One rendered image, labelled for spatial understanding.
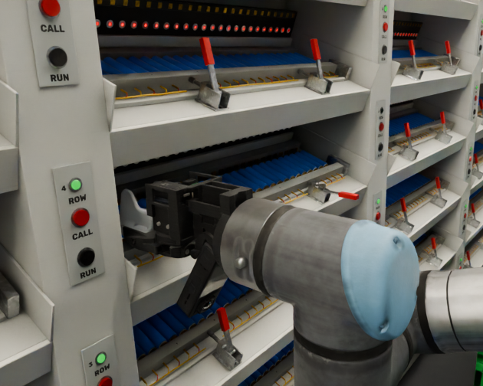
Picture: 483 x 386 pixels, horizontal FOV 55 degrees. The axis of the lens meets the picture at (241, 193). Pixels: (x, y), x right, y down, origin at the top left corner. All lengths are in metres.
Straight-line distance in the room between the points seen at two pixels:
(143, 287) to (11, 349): 0.16
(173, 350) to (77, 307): 0.25
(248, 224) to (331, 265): 0.09
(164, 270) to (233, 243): 0.19
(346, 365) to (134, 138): 0.31
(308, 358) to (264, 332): 0.40
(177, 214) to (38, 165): 0.14
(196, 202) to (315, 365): 0.20
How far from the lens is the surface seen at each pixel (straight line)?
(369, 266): 0.37
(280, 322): 0.86
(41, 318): 0.52
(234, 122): 0.64
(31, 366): 0.53
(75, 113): 0.48
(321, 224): 0.41
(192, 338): 0.76
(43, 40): 0.47
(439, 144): 1.47
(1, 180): 0.47
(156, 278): 0.60
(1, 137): 0.47
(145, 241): 0.54
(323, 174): 0.93
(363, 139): 0.99
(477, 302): 0.52
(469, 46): 1.64
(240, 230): 0.44
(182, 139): 0.58
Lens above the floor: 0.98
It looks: 16 degrees down
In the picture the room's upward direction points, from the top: 3 degrees counter-clockwise
